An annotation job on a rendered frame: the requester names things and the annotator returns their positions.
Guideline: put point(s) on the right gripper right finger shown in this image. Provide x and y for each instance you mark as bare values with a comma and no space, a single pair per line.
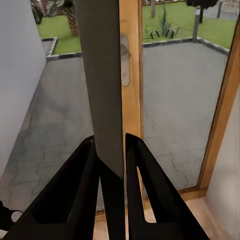
174,219

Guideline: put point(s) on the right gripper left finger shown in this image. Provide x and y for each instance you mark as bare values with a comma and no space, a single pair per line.
65,209

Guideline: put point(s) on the door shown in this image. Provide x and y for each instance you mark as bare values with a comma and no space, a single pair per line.
180,72

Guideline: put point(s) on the poster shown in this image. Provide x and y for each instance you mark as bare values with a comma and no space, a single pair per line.
99,32

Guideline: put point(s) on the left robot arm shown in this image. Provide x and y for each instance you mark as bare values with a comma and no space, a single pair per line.
7,219

